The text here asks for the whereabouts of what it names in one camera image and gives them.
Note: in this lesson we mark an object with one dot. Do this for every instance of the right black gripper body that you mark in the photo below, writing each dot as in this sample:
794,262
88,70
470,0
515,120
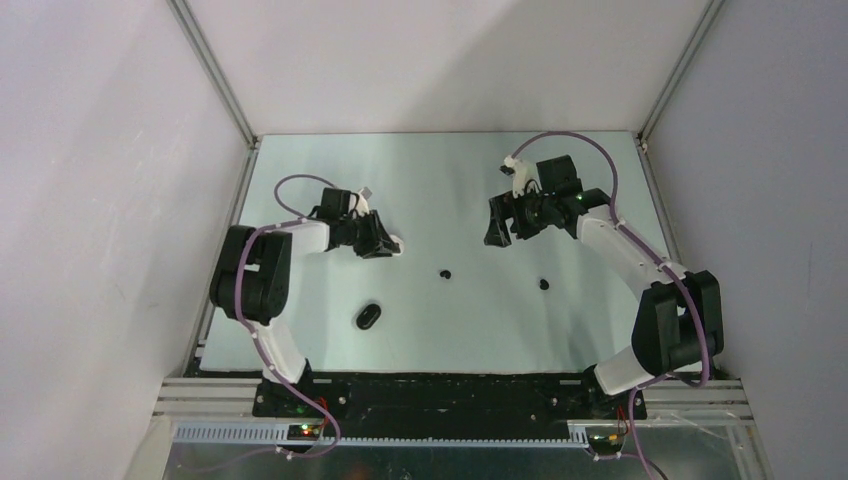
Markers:
540,205

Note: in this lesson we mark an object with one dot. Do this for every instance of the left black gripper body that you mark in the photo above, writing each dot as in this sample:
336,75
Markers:
358,228

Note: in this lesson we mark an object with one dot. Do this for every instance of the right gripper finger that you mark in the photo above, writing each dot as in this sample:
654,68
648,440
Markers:
523,223
497,234

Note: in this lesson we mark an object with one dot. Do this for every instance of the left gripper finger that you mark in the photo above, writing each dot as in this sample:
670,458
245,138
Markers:
382,234
369,248

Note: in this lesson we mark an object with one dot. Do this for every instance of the black charging case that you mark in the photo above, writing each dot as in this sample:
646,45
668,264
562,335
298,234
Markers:
368,316

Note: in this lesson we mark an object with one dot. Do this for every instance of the white earbud charging case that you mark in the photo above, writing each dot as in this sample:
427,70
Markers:
398,245

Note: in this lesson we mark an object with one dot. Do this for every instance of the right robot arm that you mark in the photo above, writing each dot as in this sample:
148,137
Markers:
679,319

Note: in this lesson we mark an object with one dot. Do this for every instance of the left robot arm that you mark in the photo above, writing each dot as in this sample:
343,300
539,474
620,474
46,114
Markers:
252,276

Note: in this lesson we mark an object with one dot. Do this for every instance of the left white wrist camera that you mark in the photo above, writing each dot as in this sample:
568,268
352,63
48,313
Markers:
360,206

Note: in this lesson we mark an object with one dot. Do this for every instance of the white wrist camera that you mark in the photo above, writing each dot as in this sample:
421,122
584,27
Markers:
524,176
360,206

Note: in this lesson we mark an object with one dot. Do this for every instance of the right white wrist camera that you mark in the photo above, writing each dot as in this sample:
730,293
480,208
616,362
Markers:
524,176

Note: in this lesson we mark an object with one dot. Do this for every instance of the aluminium frame rail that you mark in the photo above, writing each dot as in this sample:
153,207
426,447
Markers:
218,411

